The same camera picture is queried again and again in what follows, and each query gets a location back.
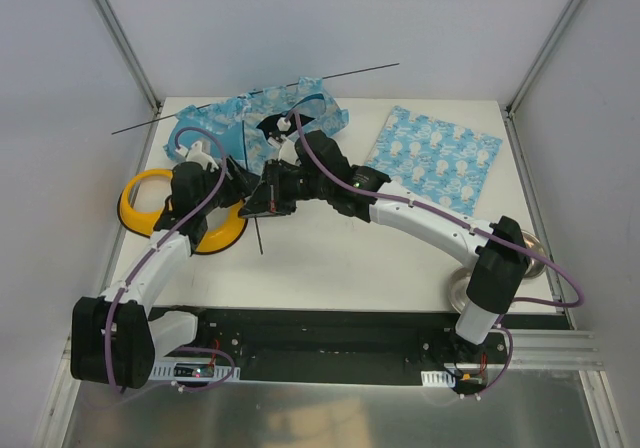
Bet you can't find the black tent pole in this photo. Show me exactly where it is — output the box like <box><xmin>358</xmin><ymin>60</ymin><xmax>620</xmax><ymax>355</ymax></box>
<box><xmin>110</xmin><ymin>61</ymin><xmax>401</xmax><ymax>136</ymax></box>
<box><xmin>242</xmin><ymin>121</ymin><xmax>269</xmax><ymax>254</ymax></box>

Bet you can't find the blue snowman pet tent fabric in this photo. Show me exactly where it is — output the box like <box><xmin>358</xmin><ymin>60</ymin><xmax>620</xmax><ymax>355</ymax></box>
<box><xmin>164</xmin><ymin>77</ymin><xmax>349</xmax><ymax>168</ymax></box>

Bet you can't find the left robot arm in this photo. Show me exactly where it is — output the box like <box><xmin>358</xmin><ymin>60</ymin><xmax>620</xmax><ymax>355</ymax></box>
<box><xmin>70</xmin><ymin>158</ymin><xmax>259</xmax><ymax>388</ymax></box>

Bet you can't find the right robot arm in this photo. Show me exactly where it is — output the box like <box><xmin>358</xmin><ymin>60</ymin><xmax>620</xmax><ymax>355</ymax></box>
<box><xmin>239</xmin><ymin>131</ymin><xmax>529</xmax><ymax>363</ymax></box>

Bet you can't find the blue snowman tent mat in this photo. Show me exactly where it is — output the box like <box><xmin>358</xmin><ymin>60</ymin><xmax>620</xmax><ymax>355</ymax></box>
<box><xmin>366</xmin><ymin>105</ymin><xmax>503</xmax><ymax>216</ymax></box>

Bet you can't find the steel pet bowl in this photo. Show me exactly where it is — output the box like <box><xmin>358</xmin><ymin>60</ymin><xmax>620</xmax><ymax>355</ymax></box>
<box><xmin>519</xmin><ymin>229</ymin><xmax>549</xmax><ymax>281</ymax></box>
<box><xmin>447</xmin><ymin>268</ymin><xmax>471</xmax><ymax>314</ymax></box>

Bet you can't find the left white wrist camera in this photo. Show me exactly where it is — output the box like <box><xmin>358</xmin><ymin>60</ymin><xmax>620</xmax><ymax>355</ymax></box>
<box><xmin>176</xmin><ymin>140</ymin><xmax>219</xmax><ymax>172</ymax></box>

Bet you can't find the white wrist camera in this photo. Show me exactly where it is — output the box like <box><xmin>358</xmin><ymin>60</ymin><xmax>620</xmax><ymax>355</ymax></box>
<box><xmin>263</xmin><ymin>115</ymin><xmax>292</xmax><ymax>148</ymax></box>
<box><xmin>176</xmin><ymin>140</ymin><xmax>219</xmax><ymax>172</ymax></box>

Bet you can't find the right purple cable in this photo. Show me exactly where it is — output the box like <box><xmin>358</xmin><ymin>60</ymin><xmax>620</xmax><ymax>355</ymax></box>
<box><xmin>287</xmin><ymin>109</ymin><xmax>587</xmax><ymax>403</ymax></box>

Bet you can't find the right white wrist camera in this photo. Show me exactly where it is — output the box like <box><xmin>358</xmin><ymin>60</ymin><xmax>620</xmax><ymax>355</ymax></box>
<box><xmin>263</xmin><ymin>115</ymin><xmax>292</xmax><ymax>148</ymax></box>

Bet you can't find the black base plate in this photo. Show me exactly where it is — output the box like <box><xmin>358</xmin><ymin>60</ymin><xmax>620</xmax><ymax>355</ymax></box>
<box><xmin>174</xmin><ymin>307</ymin><xmax>509</xmax><ymax>386</ymax></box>

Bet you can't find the left white cable duct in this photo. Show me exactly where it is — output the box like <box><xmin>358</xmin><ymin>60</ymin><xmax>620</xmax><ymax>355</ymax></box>
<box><xmin>149</xmin><ymin>361</ymin><xmax>240</xmax><ymax>383</ymax></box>

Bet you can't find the white cable duct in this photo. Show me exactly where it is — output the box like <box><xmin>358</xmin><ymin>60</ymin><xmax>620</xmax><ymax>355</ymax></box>
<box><xmin>149</xmin><ymin>361</ymin><xmax>240</xmax><ymax>383</ymax></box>
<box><xmin>421</xmin><ymin>371</ymin><xmax>456</xmax><ymax>389</ymax></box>

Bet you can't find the right white cable duct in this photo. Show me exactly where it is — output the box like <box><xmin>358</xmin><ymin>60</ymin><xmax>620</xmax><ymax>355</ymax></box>
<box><xmin>421</xmin><ymin>371</ymin><xmax>456</xmax><ymax>389</ymax></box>

